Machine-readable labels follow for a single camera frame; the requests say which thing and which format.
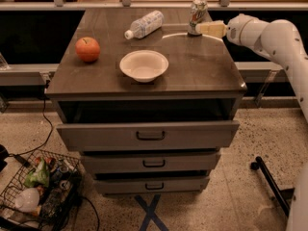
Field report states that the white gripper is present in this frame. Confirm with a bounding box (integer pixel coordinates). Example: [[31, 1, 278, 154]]
[[195, 13, 268, 46]]

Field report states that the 7up soda can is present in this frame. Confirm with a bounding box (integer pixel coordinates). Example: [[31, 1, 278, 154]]
[[188, 0, 208, 36]]

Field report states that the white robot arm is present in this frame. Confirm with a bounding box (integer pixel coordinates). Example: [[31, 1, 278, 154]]
[[195, 13, 308, 231]]

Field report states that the white paper bowl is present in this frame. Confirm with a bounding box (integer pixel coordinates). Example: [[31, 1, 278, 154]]
[[119, 50, 168, 83]]

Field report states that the clear plastic water bottle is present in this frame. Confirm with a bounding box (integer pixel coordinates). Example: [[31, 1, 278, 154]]
[[124, 11, 164, 39]]

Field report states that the grey drawer cabinet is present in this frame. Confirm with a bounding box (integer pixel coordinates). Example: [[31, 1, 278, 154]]
[[46, 8, 246, 181]]

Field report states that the top grey drawer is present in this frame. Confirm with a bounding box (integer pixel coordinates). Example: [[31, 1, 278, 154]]
[[57, 120, 239, 152]]

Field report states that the grey drawer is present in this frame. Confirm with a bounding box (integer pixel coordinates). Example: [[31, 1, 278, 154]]
[[57, 120, 239, 152], [81, 151, 220, 174], [94, 176, 210, 195]]

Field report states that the red apple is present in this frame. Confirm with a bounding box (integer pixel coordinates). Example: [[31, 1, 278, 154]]
[[75, 37, 100, 63]]

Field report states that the black chair base leg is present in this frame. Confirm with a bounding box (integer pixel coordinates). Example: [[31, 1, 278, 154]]
[[250, 156, 295, 216]]

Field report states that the middle grey drawer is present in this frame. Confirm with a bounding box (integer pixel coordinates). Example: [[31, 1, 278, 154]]
[[81, 151, 220, 174]]

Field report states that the bottom grey drawer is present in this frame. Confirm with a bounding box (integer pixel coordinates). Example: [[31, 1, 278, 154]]
[[94, 176, 210, 195]]

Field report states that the blue tape cross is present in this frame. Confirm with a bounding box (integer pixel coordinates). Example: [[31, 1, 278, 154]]
[[135, 194, 169, 231]]

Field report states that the green snack bag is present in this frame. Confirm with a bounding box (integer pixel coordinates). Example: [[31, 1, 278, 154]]
[[24, 159, 50, 188]]

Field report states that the white round object in basket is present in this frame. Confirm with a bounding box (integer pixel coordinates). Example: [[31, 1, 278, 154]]
[[14, 188, 39, 213]]

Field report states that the black power cable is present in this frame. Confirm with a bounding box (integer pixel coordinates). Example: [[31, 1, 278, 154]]
[[8, 80, 55, 158]]

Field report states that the black wire basket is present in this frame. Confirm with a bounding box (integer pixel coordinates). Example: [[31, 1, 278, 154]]
[[0, 150, 82, 231]]

